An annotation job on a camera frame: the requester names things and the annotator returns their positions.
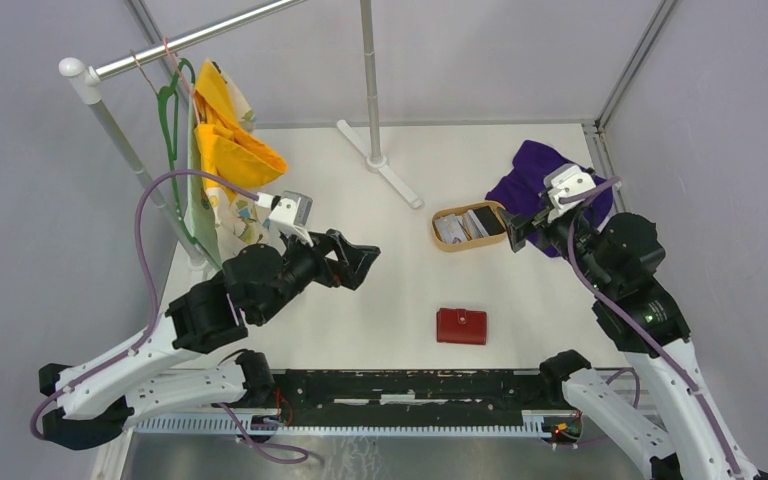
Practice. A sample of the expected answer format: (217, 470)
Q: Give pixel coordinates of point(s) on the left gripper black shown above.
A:
(362, 255)

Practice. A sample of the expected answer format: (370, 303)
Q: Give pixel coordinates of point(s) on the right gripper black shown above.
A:
(517, 225)

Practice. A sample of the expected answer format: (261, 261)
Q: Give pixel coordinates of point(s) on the oval wooden tray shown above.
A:
(471, 226)

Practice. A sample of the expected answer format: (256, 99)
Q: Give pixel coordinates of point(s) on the red card holder wallet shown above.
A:
(461, 326)

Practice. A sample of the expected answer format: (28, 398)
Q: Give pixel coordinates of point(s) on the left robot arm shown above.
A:
(91, 404)

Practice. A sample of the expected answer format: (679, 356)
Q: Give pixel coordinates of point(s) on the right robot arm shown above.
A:
(617, 264)

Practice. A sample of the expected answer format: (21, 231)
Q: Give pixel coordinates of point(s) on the black card in tray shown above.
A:
(488, 221)

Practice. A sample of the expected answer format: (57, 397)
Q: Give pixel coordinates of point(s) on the silver credit card in tray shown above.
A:
(450, 229)

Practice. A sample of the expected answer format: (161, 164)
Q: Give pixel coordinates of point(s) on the purple cloth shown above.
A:
(519, 191)

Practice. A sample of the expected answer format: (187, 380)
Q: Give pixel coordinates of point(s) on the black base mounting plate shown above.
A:
(410, 398)

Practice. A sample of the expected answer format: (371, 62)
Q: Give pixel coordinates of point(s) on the yellow dinosaur print garment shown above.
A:
(222, 143)

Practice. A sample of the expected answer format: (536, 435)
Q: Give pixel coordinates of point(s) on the green clothes hanger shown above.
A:
(168, 112)

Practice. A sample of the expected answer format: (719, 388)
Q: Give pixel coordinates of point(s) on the metal clothes rack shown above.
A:
(86, 79)

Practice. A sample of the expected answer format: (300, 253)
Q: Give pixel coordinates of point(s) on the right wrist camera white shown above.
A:
(563, 186)

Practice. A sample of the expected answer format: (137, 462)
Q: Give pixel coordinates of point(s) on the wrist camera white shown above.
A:
(563, 186)
(289, 213)

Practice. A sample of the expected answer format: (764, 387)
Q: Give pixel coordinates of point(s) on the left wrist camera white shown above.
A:
(289, 213)

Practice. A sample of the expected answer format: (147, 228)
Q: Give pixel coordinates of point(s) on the white cable duct strip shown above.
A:
(212, 423)

